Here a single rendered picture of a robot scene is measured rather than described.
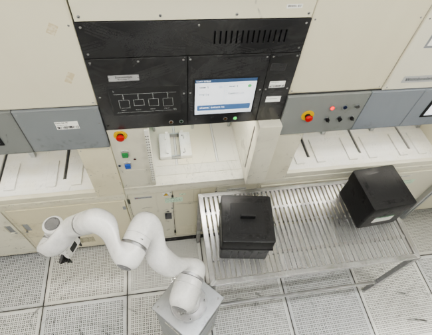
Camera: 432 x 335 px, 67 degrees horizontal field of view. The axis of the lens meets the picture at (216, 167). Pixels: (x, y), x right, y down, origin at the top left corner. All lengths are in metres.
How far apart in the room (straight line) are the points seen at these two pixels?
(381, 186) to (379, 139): 0.57
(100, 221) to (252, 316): 1.74
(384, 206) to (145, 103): 1.45
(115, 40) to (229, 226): 1.05
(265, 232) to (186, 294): 0.57
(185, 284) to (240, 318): 1.25
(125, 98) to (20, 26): 0.45
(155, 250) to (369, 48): 1.25
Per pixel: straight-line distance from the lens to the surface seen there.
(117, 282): 2.78
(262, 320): 2.71
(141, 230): 1.22
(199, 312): 1.88
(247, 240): 1.76
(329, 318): 2.85
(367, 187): 2.17
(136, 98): 1.52
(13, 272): 3.06
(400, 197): 2.23
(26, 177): 2.35
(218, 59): 1.42
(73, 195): 2.18
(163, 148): 2.21
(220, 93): 1.53
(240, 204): 1.85
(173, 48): 1.37
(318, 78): 1.66
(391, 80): 1.86
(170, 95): 1.51
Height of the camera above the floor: 2.61
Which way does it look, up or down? 54 degrees down
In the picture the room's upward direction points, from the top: 7 degrees clockwise
